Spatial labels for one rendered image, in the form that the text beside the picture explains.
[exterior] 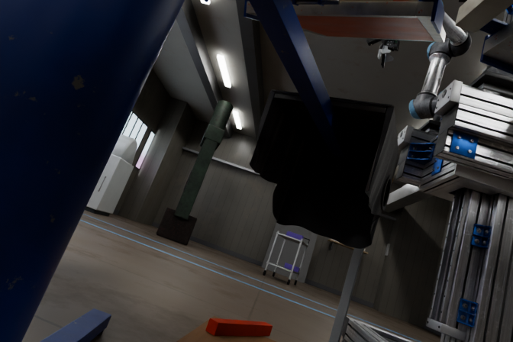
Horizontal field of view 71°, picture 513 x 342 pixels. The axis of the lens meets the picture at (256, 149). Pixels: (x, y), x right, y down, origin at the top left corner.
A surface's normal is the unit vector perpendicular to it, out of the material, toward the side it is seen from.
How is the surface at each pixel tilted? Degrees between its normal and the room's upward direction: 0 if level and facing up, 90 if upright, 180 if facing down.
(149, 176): 90
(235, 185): 90
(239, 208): 90
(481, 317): 90
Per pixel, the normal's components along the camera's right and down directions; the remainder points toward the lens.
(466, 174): -0.04, -0.28
